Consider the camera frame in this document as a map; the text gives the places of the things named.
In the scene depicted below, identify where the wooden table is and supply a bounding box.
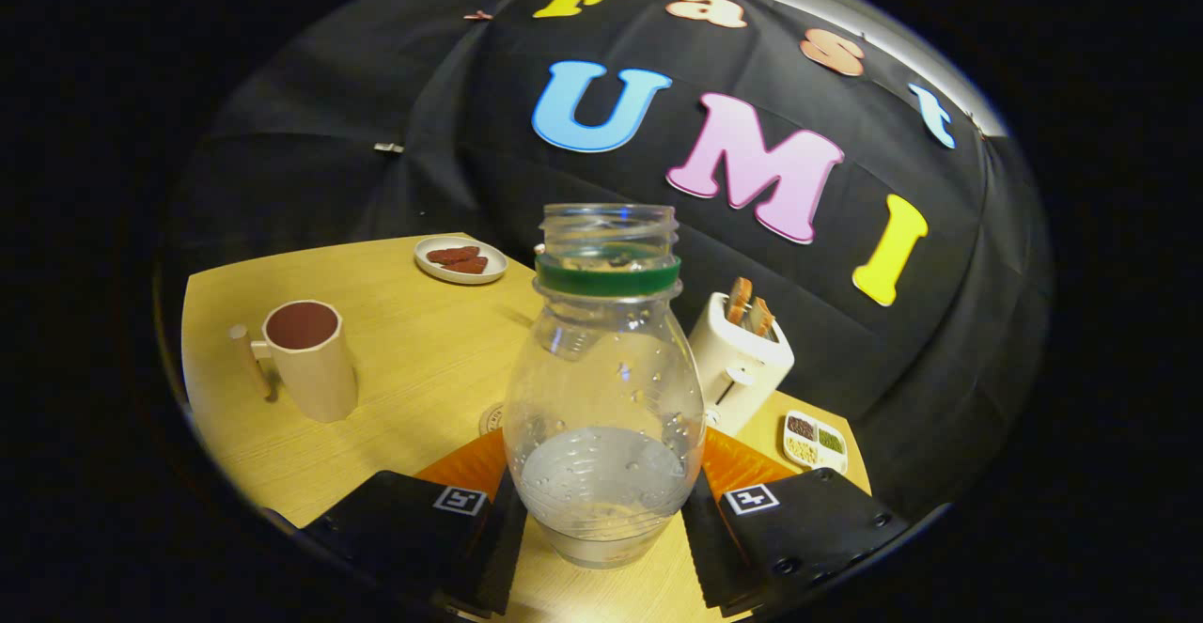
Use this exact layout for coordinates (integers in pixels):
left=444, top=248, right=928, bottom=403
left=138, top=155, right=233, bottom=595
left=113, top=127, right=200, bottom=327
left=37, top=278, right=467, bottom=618
left=180, top=233, right=872, bottom=623

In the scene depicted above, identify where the beige cup with wooden handle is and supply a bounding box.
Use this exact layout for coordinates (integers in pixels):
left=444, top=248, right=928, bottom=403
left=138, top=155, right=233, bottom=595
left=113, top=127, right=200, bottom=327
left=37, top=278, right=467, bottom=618
left=228, top=300, right=359, bottom=424

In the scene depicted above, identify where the clear plastic juice bottle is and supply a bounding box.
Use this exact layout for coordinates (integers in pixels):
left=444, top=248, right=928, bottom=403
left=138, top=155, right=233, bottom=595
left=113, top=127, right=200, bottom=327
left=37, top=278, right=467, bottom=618
left=501, top=203, right=708, bottom=570

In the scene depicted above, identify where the white round plate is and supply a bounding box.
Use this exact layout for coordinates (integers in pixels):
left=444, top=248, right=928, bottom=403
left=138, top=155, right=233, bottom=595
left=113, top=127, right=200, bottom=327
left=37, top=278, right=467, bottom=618
left=414, top=235, right=509, bottom=286

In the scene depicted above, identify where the white toaster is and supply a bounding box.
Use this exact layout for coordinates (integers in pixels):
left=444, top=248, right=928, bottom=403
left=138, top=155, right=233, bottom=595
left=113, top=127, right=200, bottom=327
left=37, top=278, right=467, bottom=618
left=688, top=290, right=796, bottom=438

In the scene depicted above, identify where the black backdrop cloth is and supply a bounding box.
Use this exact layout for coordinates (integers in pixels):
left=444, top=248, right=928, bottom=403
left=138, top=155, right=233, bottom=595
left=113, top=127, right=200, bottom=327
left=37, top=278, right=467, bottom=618
left=160, top=0, right=1052, bottom=521

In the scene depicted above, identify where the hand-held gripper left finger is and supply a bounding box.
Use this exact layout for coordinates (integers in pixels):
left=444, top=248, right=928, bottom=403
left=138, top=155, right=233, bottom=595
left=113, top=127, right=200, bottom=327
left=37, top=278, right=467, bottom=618
left=299, top=428, right=529, bottom=618

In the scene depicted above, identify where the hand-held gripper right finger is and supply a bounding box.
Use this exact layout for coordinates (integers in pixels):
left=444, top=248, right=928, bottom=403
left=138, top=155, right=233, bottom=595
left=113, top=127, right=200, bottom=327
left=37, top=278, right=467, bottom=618
left=681, top=428, right=911, bottom=618

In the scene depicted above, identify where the white divided seed tray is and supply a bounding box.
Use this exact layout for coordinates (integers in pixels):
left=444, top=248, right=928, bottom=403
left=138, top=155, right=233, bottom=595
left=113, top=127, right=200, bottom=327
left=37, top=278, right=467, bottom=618
left=782, top=410, right=849, bottom=475

